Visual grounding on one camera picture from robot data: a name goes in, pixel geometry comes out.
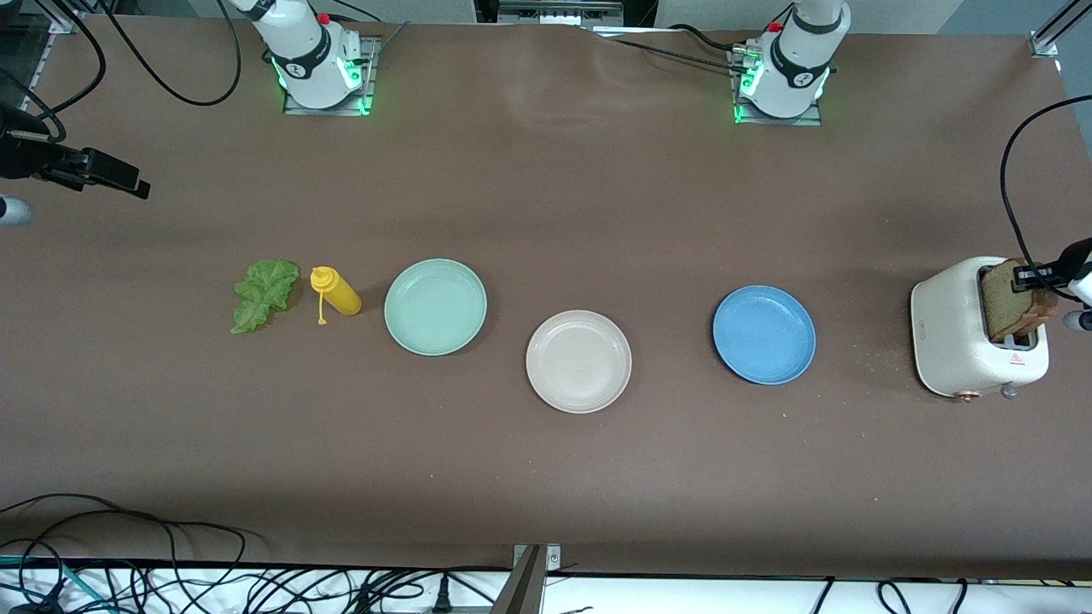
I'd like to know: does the green lettuce leaf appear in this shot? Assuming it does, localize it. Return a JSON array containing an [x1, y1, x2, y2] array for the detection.
[[230, 259, 301, 335]]

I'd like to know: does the beige plate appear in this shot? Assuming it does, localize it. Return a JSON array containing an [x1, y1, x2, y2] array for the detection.
[[526, 310, 633, 414]]

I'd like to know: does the aluminium beam with bracket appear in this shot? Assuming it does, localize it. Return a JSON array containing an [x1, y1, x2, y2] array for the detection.
[[491, 543, 564, 614]]

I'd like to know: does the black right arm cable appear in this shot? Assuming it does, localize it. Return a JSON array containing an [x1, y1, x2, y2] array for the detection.
[[0, 0, 242, 142]]

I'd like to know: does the black floor cable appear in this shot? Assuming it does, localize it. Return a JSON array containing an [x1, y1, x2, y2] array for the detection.
[[0, 492, 265, 614]]

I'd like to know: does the yellow mustard squeeze bottle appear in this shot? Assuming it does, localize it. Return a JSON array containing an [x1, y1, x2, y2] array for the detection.
[[310, 266, 363, 326]]

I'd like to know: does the mint green plate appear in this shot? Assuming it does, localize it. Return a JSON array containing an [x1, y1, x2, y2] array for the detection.
[[384, 258, 488, 356]]

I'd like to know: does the cream white toaster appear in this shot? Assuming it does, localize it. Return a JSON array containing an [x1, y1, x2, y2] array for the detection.
[[910, 256, 1050, 402]]

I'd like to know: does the grey metal frame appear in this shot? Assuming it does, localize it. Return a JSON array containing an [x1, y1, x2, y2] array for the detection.
[[497, 0, 625, 26]]

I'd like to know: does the blue plate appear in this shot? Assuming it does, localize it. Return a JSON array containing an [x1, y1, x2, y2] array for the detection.
[[712, 285, 817, 385]]

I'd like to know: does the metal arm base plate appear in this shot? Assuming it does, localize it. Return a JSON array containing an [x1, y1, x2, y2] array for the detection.
[[729, 47, 824, 127], [283, 36, 380, 118]]

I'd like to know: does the aluminium frame profile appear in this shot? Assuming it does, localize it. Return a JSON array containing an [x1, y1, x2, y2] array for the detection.
[[1030, 0, 1077, 59]]

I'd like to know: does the teal cable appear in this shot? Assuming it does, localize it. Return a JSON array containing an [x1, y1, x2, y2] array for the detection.
[[0, 554, 112, 613]]

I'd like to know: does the brown bread slice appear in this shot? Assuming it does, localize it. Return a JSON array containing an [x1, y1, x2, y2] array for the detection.
[[1028, 290, 1060, 335], [979, 258, 1043, 343]]

